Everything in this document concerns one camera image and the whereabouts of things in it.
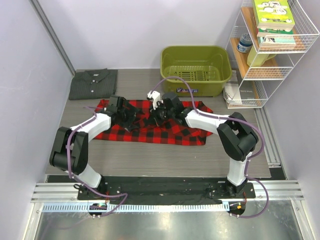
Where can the red black plaid shirt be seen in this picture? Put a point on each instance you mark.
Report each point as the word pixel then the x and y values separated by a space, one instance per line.
pixel 168 133

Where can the white wire shelf rack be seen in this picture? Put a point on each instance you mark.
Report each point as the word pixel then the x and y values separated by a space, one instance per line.
pixel 257 84

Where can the green white book top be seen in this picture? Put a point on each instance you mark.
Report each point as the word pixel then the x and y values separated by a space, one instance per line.
pixel 273 14

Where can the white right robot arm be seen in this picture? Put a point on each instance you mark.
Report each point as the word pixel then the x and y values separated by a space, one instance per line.
pixel 237 136

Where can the yellow green pitcher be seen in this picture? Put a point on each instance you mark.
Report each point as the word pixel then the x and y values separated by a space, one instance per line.
pixel 255 59

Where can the stacked books lower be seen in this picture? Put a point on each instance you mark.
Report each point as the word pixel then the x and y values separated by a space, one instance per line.
pixel 275 36

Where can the aluminium rail frame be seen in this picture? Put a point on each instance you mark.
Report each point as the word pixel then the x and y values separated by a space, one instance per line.
pixel 275 190

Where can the blue white jar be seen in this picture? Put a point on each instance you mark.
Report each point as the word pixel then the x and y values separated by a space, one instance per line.
pixel 245 43

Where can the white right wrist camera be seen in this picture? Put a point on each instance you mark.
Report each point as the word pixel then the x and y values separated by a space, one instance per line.
pixel 154 97

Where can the white booklet on table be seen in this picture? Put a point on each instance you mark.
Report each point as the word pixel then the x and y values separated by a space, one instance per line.
pixel 231 95

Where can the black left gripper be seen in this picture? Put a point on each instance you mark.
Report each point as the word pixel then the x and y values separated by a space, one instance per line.
pixel 132 112

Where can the white slotted cable duct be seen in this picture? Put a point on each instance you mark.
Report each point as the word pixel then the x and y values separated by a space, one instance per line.
pixel 90 207

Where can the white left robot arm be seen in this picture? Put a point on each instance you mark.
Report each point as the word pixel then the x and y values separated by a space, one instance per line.
pixel 70 150

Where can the olive green plastic basin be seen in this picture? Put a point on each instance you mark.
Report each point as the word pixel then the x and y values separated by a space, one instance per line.
pixel 205 69

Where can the folded dark grey shirt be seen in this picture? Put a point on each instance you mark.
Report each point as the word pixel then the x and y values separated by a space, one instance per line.
pixel 93 84

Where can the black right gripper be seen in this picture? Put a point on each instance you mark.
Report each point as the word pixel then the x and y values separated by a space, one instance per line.
pixel 153 115

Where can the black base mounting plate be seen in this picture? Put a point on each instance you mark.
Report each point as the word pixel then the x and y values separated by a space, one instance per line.
pixel 167 191

